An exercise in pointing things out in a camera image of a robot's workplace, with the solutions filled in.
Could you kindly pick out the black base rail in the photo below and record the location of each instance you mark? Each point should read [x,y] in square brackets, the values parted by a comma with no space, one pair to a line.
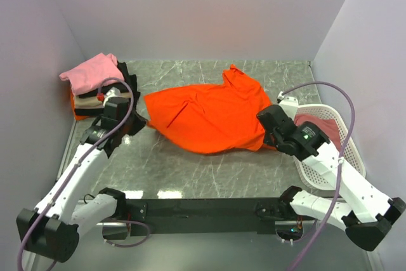
[219,215]

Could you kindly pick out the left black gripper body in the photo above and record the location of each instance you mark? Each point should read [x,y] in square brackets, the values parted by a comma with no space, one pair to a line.
[136,122]

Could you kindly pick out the orange t-shirt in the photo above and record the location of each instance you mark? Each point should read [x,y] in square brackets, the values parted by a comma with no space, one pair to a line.
[211,118]
[72,104]

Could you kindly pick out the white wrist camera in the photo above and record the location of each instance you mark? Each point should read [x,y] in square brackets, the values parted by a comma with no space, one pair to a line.
[111,93]
[288,104]

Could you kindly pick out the folded orange t-shirt bottom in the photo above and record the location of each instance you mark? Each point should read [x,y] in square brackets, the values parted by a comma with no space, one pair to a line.
[72,104]

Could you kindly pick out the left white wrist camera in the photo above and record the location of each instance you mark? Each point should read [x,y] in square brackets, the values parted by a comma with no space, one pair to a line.
[111,93]

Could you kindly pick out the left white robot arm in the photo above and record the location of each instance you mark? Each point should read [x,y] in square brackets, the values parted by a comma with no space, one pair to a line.
[54,227]

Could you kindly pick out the folded beige t-shirt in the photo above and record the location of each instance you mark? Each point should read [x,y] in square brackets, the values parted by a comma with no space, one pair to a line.
[93,103]

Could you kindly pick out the dusty red t-shirt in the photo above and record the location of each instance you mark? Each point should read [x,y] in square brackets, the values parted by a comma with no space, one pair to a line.
[328,126]

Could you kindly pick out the folded pink t-shirt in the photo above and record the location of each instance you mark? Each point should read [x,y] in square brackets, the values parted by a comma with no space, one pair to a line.
[93,73]

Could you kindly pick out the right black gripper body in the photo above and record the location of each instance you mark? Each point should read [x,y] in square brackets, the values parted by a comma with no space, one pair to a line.
[269,139]

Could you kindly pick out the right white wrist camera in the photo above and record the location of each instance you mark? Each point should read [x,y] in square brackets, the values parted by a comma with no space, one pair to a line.
[288,104]

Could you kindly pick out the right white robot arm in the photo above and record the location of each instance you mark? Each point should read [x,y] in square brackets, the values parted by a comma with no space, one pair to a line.
[366,214]

